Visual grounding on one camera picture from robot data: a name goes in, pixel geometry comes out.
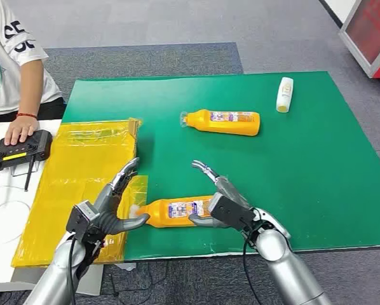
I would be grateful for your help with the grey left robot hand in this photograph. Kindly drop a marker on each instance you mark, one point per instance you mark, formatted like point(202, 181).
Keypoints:
point(110, 198)

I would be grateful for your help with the person's left hand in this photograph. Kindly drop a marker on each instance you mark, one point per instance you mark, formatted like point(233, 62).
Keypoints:
point(20, 128)

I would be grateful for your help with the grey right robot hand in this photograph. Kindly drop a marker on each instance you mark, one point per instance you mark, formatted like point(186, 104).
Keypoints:
point(228, 189)

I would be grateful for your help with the orange bottle with label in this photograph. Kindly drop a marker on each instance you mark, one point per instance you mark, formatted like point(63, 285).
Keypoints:
point(158, 212)
point(228, 124)

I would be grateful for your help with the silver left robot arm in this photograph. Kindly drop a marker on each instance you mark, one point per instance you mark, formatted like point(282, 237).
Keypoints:
point(57, 278)

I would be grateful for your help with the person's left forearm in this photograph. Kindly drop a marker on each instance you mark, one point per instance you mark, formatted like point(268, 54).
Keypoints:
point(29, 88)

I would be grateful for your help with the small white bottle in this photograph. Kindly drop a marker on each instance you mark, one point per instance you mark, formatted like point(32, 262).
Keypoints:
point(285, 94)

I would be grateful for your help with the black remote controller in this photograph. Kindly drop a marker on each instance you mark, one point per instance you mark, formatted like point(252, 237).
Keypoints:
point(18, 151)

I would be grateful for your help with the yellow taped cardboard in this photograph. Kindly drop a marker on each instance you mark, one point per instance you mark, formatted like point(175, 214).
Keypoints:
point(75, 168)

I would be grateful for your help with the person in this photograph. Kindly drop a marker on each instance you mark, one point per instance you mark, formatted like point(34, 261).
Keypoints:
point(2, 63)

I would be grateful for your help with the green mat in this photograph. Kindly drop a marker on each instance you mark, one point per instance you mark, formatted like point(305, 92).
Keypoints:
point(273, 177)

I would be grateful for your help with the red and white cabinet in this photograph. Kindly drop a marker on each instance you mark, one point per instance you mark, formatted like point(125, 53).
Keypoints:
point(368, 33)

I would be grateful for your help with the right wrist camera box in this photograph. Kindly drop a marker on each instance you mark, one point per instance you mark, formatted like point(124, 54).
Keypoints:
point(231, 212)

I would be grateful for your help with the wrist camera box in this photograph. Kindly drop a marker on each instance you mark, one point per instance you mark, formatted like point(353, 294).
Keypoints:
point(231, 212)
point(82, 219)

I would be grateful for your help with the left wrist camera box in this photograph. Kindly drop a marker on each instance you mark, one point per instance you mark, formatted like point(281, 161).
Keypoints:
point(82, 219)

